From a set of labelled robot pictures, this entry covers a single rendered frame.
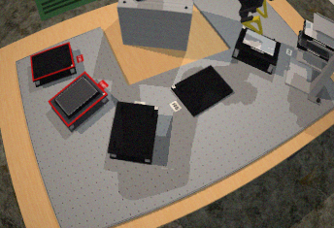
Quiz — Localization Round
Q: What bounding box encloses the grey slotted shelf rack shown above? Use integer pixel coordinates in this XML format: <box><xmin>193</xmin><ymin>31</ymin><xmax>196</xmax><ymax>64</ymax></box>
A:
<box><xmin>285</xmin><ymin>12</ymin><xmax>334</xmax><ymax>97</ymax></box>

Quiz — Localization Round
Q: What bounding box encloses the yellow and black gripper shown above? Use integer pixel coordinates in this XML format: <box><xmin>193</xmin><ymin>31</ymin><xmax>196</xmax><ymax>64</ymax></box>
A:
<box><xmin>239</xmin><ymin>0</ymin><xmax>268</xmax><ymax>35</ymax></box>

